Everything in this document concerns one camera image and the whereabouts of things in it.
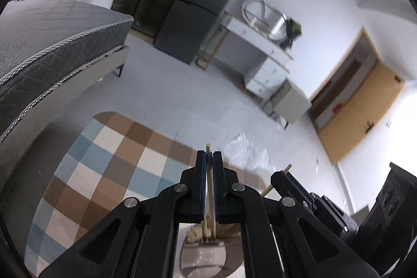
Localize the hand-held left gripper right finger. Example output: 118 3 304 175
212 150 380 278

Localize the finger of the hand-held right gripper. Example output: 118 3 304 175
270 170 315 205

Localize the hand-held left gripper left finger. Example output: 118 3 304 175
39 150 209 278

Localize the pale wooden chopstick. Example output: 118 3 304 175
206 143 217 239
262 164 291 196

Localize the white utensil holder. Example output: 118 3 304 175
179 238 243 278

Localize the clear plastic sheet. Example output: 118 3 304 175
227 134 272 168

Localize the white drawer cabinet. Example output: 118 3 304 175
265 78 311 129

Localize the wooden cabinet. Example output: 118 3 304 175
308 29 404 165

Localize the checkered rug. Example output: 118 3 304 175
24 112 271 278

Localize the dark green object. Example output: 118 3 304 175
283 19 302 49

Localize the white desk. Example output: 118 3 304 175
195 13 294 99

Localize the dark grey refrigerator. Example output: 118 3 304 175
154 0 258 65

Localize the metal basin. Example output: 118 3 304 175
241 0 288 39

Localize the grey quilted mattress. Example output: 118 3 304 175
0 0 135 142

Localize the grey bed frame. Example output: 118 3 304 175
0 45 130 148

